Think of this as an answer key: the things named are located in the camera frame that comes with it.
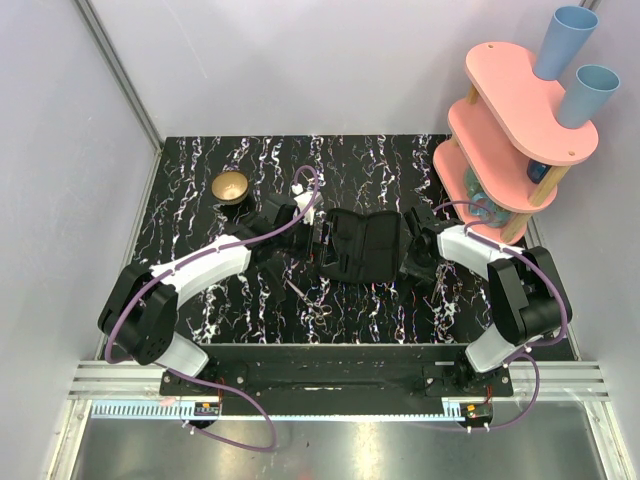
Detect black hair comb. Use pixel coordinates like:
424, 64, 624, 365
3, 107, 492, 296
258, 262, 286, 304

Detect black zip tool case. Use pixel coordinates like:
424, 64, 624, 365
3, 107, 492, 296
316, 208, 401, 284

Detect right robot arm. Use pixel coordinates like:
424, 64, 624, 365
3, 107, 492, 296
400, 205, 572, 397

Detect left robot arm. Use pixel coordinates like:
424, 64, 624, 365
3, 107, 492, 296
97, 192, 322, 396

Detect silver scissors on right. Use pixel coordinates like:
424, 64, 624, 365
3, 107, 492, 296
430, 263, 448, 306

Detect silver scissors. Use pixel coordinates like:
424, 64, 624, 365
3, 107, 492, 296
430, 263, 448, 306
286, 280, 333, 325

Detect silver scissors near centre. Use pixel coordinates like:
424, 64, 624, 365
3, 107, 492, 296
286, 280, 333, 325

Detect teal patterned mug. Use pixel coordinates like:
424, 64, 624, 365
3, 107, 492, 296
463, 167, 512, 228

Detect bronze bowl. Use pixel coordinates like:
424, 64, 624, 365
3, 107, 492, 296
211, 171, 249, 205

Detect pink three-tier shelf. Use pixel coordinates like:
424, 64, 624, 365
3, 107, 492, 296
433, 41, 599, 244

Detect dark blue cup on shelf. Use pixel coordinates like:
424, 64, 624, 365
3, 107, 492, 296
527, 159, 550, 184

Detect blue cup lower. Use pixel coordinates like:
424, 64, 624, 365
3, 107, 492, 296
555, 64, 621, 129

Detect blue cup upper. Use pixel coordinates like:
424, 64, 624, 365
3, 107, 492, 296
533, 6, 599, 81

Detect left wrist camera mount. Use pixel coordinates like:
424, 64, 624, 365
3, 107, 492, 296
291, 183, 323, 225

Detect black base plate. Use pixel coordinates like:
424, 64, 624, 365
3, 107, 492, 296
159, 343, 516, 399

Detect aluminium rail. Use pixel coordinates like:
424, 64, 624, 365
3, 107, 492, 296
69, 361, 609, 402

